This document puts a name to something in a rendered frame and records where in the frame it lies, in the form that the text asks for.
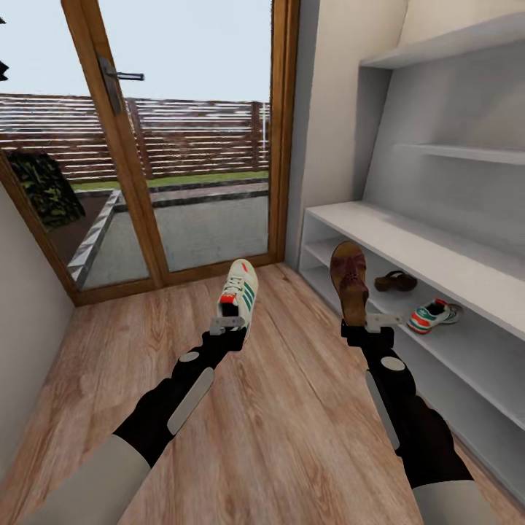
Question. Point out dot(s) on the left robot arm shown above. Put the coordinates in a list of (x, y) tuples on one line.
[(100, 491)]

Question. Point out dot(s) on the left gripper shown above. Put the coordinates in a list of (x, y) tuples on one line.
[(231, 340)]

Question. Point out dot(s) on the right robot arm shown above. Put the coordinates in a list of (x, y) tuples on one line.
[(442, 485)]

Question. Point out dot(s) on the gym shoe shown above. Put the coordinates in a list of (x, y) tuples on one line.
[(239, 293), (434, 313)]

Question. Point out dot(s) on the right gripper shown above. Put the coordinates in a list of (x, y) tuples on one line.
[(358, 336)]

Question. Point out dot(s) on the sandal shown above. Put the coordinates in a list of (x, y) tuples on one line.
[(347, 271), (396, 280)]

